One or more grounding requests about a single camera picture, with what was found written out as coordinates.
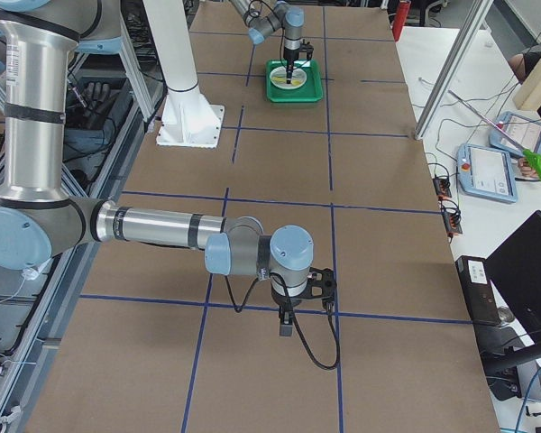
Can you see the black monitor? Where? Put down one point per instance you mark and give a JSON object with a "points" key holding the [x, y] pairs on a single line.
{"points": [[515, 270]]}

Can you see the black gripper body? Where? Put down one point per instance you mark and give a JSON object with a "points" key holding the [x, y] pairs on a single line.
{"points": [[285, 300], [290, 54]]}

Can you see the black computer box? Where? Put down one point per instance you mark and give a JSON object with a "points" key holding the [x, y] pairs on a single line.
{"points": [[477, 290]]}

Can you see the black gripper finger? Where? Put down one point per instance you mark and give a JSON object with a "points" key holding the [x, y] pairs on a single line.
{"points": [[286, 322]]}

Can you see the near blue teach pendant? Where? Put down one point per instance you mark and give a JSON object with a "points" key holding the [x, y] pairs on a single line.
{"points": [[486, 172]]}

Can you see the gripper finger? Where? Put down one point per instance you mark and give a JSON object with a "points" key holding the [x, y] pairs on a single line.
{"points": [[288, 74]]}

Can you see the far orange black connector box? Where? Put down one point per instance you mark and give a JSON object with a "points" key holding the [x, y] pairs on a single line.
{"points": [[441, 182]]}

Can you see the person hand holding reacher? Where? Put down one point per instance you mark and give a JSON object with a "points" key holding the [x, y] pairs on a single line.
{"points": [[526, 170]]}

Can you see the yellow plastic spoon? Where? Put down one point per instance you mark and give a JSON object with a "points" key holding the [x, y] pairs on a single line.
{"points": [[293, 82]]}

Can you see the blue teach pendant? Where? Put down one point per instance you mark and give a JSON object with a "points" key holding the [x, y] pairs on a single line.
{"points": [[525, 131], [486, 172]]}

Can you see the red cylinder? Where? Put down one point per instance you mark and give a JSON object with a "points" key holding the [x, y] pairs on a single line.
{"points": [[400, 18]]}

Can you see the aluminium side frame rail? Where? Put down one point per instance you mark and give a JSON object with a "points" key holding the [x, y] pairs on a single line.
{"points": [[33, 316]]}

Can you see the white round plate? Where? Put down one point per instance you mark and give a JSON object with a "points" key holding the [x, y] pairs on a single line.
{"points": [[298, 74]]}

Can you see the aluminium frame post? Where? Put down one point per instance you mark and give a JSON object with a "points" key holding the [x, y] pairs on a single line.
{"points": [[462, 44]]}

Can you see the near orange black connector box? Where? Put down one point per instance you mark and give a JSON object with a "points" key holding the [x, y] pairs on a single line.
{"points": [[451, 215]]}

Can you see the far blue teach pendant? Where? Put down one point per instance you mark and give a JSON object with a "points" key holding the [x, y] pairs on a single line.
{"points": [[525, 131]]}

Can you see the orange black connector box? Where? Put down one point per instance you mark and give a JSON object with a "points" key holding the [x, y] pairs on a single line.
{"points": [[441, 182], [451, 215]]}

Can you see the green plastic tray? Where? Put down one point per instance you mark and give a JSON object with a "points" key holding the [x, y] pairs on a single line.
{"points": [[311, 92]]}

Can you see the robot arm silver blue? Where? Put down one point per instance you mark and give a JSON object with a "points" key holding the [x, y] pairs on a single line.
{"points": [[283, 17], [38, 220]]}

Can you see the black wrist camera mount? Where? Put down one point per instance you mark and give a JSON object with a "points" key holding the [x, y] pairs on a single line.
{"points": [[306, 49], [321, 284]]}

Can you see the white column pedestal base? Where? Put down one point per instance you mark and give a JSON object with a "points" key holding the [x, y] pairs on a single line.
{"points": [[187, 119]]}

